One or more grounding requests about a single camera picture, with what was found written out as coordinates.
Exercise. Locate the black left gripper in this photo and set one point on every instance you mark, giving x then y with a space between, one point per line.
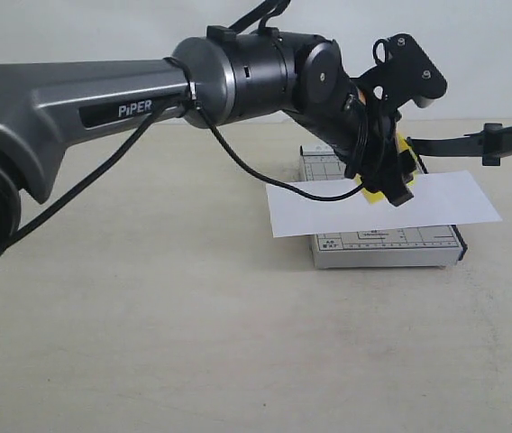
339 117

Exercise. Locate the yellow cube block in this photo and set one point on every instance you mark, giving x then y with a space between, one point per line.
385 169

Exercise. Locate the grey metal paper cutter base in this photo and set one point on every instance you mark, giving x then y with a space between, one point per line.
435 246

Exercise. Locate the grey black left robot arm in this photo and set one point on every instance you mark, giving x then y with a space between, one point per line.
221 78

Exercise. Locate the white paper strip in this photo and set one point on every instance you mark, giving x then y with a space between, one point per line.
439 199

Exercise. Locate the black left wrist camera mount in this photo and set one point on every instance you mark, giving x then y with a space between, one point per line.
404 72

